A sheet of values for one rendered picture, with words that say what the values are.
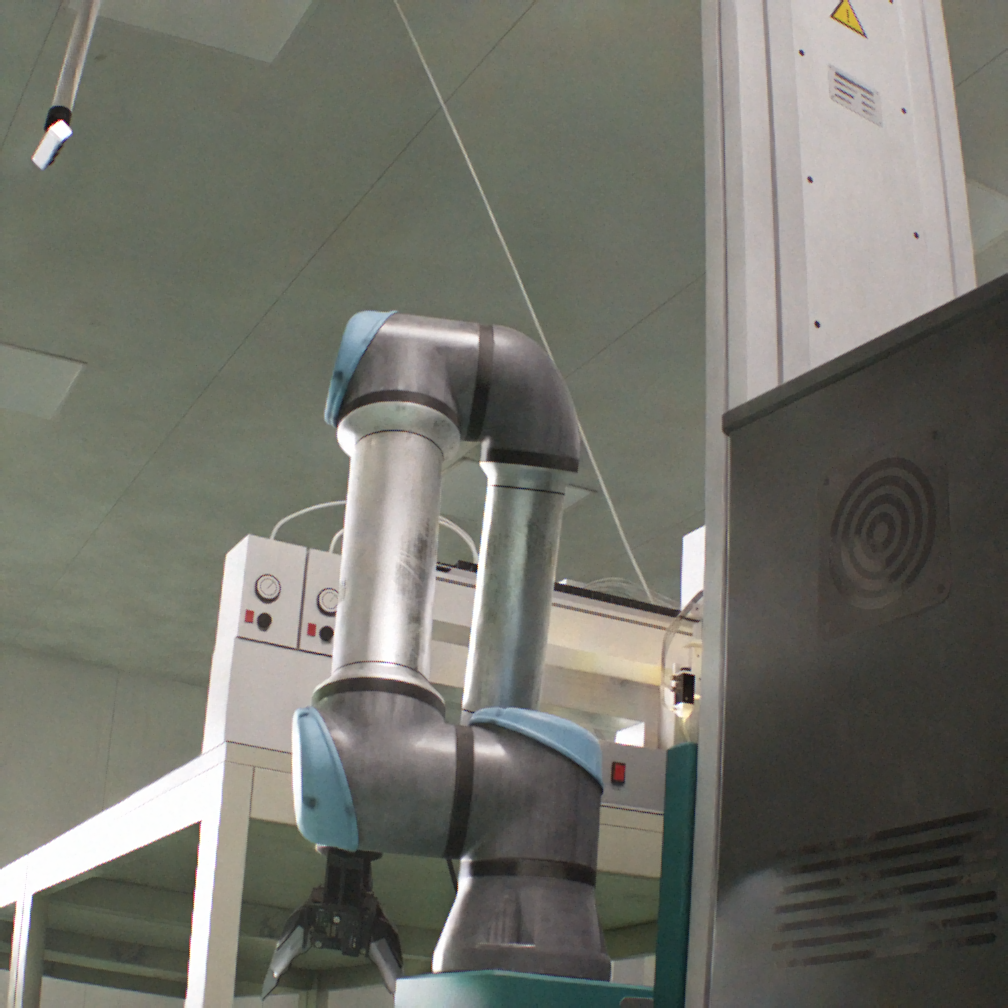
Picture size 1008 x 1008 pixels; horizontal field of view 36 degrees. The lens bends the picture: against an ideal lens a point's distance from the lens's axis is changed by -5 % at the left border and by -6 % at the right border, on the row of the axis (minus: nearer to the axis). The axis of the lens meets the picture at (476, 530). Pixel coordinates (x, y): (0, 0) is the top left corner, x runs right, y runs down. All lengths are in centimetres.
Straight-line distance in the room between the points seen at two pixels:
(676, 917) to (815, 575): 35
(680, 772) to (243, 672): 136
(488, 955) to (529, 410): 53
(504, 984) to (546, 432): 56
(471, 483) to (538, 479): 497
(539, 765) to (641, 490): 520
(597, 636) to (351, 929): 127
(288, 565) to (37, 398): 364
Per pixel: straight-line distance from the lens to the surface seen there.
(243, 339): 557
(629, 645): 290
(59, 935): 481
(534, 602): 157
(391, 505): 146
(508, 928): 133
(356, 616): 142
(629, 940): 337
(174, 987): 635
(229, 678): 263
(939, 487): 106
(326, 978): 494
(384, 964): 177
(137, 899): 340
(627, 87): 417
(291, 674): 266
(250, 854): 278
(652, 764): 236
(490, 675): 157
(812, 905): 107
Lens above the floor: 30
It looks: 21 degrees up
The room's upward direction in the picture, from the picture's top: 4 degrees clockwise
